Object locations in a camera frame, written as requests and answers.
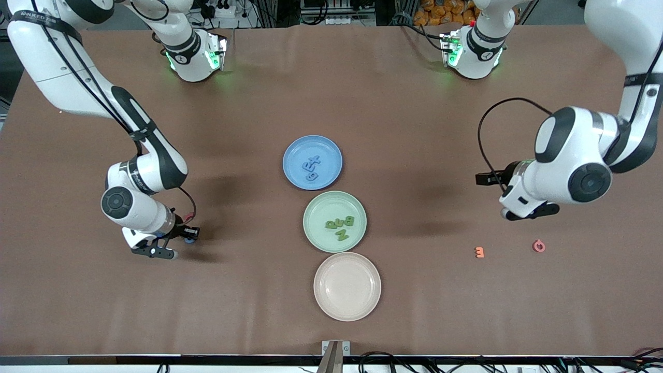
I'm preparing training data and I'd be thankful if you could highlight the brown table cover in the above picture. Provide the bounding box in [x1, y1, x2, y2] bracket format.
[0, 23, 663, 358]

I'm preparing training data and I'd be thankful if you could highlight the blue plate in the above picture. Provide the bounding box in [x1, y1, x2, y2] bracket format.
[282, 135, 343, 191]

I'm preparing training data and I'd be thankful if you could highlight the green plate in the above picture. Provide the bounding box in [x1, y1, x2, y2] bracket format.
[302, 191, 368, 254]

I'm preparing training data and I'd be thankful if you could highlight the green-lit left base box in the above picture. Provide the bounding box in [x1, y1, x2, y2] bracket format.
[439, 32, 463, 67]

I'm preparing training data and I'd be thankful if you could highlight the green-lit base box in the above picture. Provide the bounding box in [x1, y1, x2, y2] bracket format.
[205, 32, 228, 71]
[439, 32, 463, 67]

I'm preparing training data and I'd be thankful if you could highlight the beige plate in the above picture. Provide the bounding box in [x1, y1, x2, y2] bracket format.
[313, 252, 382, 322]

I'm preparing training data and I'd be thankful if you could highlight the bag of oranges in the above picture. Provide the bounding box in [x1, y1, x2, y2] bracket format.
[413, 0, 480, 26]

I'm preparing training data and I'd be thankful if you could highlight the green-lit right base box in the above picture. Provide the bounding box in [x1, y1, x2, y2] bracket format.
[205, 32, 228, 71]

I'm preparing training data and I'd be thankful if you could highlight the metal equipment rack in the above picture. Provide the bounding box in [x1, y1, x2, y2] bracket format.
[299, 0, 377, 26]

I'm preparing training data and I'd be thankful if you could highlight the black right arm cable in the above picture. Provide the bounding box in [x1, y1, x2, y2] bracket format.
[31, 0, 197, 221]

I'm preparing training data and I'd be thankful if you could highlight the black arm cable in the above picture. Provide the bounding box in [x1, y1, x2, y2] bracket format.
[478, 97, 663, 179]
[31, 0, 197, 221]

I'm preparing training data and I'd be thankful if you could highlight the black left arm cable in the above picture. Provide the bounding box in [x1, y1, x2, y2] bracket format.
[478, 97, 663, 179]

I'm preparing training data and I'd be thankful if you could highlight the black table edge rail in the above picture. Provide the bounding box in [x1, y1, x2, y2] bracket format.
[0, 354, 663, 373]

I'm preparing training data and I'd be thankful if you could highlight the black cable bundle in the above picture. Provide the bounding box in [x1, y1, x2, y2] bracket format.
[357, 348, 663, 373]

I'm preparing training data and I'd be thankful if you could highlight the grey metal table bracket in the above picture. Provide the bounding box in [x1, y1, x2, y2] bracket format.
[317, 339, 351, 373]

